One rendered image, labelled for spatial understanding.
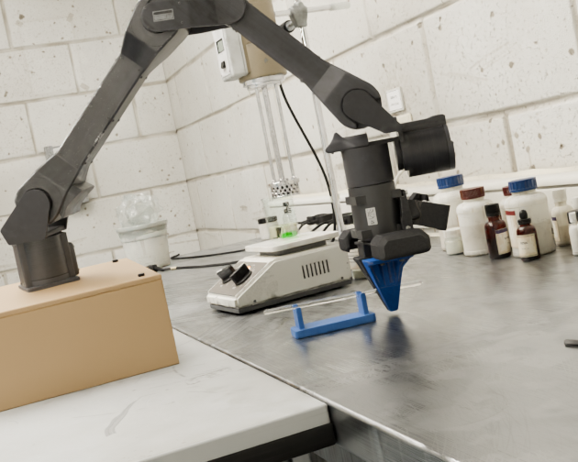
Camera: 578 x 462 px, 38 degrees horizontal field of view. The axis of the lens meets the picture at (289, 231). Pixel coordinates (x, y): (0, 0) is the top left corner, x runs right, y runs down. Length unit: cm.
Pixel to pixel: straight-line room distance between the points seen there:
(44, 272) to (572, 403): 67
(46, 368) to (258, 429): 35
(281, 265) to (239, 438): 60
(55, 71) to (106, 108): 274
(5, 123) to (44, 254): 267
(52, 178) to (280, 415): 47
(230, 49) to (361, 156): 80
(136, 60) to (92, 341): 33
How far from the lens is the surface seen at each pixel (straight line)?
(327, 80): 101
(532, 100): 153
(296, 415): 72
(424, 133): 102
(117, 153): 377
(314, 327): 101
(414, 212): 102
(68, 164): 106
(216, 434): 71
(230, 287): 130
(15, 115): 374
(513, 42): 156
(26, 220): 106
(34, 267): 108
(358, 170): 101
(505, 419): 62
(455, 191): 152
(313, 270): 130
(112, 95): 104
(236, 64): 175
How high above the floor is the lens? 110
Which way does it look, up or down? 4 degrees down
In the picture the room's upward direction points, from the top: 11 degrees counter-clockwise
